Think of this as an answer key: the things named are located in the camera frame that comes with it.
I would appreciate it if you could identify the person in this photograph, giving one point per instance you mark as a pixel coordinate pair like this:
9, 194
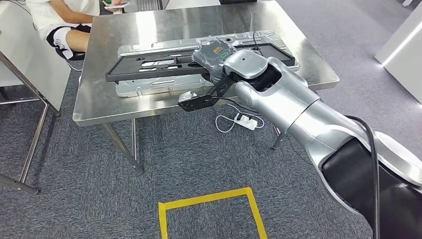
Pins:
66, 19

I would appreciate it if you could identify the yellow floor tape square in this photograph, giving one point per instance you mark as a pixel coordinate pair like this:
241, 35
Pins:
162, 217

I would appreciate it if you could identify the stainless steel workbench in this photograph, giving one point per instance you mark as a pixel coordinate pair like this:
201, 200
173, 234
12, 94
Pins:
132, 29

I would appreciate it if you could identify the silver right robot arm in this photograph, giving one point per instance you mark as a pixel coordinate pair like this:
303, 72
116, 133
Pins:
296, 112

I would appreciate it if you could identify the white desk with metal legs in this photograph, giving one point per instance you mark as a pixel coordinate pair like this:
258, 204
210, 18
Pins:
33, 66

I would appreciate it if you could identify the white cabinet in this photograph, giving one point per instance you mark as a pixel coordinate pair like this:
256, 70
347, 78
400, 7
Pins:
405, 59

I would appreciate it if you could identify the silver stamped metal panel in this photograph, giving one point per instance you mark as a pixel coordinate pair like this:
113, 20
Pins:
148, 89

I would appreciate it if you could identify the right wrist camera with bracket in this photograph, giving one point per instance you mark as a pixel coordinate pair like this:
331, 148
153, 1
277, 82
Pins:
194, 104

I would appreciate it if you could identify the white power strip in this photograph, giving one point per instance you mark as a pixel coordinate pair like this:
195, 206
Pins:
245, 122

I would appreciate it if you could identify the grey keyboard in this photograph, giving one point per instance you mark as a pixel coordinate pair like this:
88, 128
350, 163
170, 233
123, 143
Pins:
146, 5

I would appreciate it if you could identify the black stool seat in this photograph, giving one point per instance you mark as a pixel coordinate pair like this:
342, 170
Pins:
74, 56

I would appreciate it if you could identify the smartphone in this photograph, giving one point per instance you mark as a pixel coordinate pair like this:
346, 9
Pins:
115, 4

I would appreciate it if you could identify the black plastic plate frame part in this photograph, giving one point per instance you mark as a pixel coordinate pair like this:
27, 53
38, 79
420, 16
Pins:
132, 71

